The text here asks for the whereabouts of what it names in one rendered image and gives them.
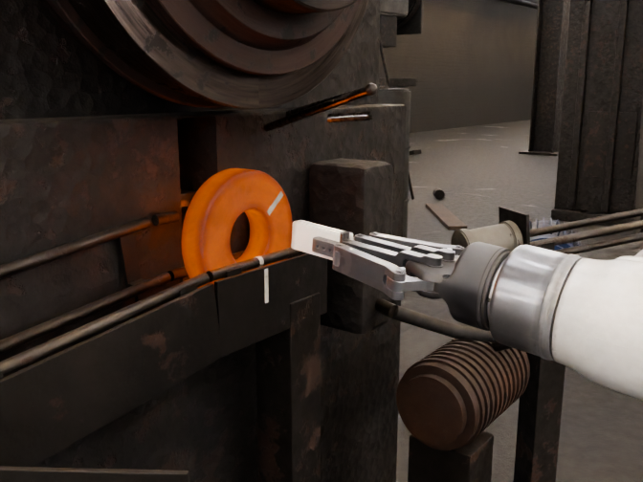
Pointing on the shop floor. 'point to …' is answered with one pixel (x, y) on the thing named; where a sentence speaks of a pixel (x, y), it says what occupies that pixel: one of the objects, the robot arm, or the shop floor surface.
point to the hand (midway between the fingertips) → (321, 241)
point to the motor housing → (457, 408)
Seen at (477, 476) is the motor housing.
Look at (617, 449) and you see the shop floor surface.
